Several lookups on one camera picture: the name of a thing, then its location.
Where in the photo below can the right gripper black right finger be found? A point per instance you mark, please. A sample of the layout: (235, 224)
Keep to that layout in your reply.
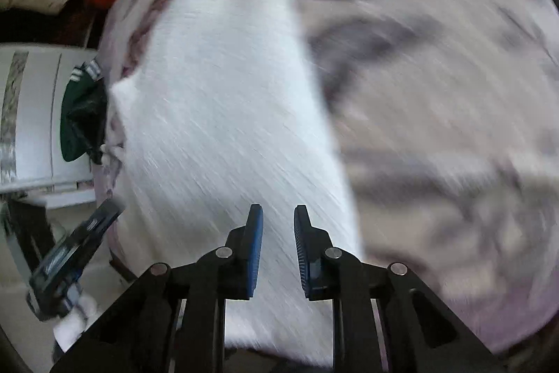
(309, 241)

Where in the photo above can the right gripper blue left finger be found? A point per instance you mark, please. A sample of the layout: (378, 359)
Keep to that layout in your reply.
(249, 251)

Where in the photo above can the white tweed jacket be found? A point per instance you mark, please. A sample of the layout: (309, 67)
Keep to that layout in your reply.
(223, 111)

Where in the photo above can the green striped garment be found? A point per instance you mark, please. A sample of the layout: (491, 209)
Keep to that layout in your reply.
(83, 114)

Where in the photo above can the white sliding wardrobe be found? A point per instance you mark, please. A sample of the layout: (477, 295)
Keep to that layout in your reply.
(33, 80)

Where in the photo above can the floral purple bed blanket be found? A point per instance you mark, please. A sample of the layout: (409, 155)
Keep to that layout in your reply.
(445, 115)

